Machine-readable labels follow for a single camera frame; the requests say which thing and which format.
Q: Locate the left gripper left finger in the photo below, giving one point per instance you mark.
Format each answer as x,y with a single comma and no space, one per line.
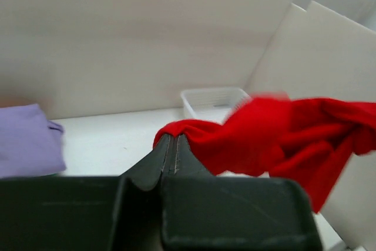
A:
146,173

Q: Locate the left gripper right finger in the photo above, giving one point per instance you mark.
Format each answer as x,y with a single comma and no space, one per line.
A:
184,163

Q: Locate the red t-shirt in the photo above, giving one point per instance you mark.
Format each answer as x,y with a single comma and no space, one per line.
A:
307,140

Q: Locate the white plastic basket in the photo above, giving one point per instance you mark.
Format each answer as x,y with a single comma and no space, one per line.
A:
212,104

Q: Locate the folded lilac t-shirt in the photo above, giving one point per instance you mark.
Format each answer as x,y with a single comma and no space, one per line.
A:
31,144

